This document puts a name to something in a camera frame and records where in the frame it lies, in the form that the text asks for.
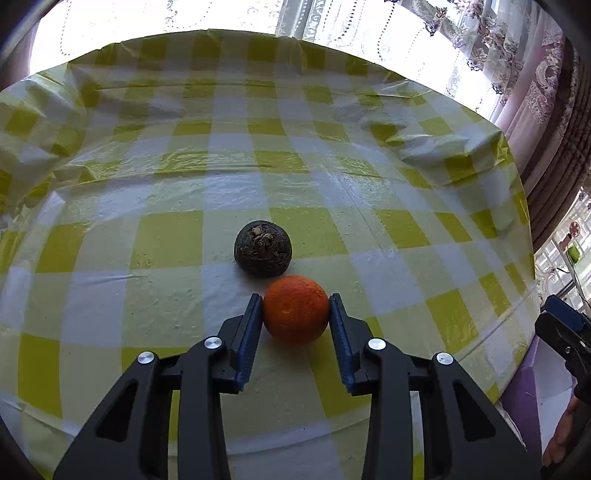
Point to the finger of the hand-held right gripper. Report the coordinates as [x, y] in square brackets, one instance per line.
[556, 334]
[565, 314]

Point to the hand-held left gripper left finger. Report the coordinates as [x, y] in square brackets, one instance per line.
[247, 337]

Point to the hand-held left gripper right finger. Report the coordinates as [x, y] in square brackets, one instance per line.
[341, 341]

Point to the orange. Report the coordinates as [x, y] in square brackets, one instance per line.
[295, 309]

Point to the person's right hand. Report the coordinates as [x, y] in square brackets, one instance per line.
[570, 434]

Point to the dark round dried fruit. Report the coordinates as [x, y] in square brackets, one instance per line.
[263, 249]

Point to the yellow checked plastic tablecloth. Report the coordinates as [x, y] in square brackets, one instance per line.
[138, 184]

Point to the pink patterned curtain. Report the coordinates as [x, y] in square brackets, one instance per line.
[554, 115]

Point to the sheer embroidered lace curtain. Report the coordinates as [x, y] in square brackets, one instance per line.
[369, 27]

